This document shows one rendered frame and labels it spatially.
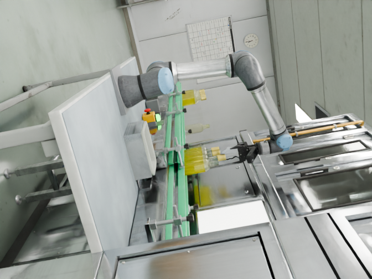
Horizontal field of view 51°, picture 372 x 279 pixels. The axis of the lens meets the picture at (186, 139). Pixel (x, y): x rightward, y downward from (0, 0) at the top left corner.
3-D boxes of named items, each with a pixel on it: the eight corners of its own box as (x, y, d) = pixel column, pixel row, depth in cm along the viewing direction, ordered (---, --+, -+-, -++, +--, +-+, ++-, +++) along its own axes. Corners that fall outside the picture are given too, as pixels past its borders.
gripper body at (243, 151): (237, 155, 215) (259, 151, 214) (239, 161, 207) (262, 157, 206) (235, 143, 212) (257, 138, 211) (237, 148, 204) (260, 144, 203)
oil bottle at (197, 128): (175, 137, 287) (210, 130, 286) (174, 130, 285) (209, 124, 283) (175, 134, 292) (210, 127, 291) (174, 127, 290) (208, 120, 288)
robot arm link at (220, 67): (143, 68, 180) (259, 53, 179) (144, 61, 193) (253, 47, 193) (146, 93, 185) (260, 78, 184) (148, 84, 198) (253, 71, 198)
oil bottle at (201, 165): (170, 178, 202) (211, 171, 201) (168, 169, 200) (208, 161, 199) (170, 174, 207) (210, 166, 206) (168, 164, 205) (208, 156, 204)
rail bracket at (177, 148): (168, 171, 195) (192, 166, 194) (161, 140, 189) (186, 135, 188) (168, 168, 198) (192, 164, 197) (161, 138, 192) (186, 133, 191)
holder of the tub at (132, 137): (138, 190, 178) (154, 187, 177) (123, 135, 168) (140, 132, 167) (141, 174, 194) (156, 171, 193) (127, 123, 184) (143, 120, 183)
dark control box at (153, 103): (147, 113, 255) (160, 111, 255) (144, 102, 252) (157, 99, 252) (148, 109, 263) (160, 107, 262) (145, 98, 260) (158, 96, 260)
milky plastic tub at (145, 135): (136, 180, 176) (155, 177, 175) (123, 135, 168) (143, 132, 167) (139, 164, 192) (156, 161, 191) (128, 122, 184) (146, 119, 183)
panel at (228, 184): (200, 277, 148) (288, 262, 146) (198, 270, 147) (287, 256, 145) (192, 172, 232) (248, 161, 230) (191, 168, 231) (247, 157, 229)
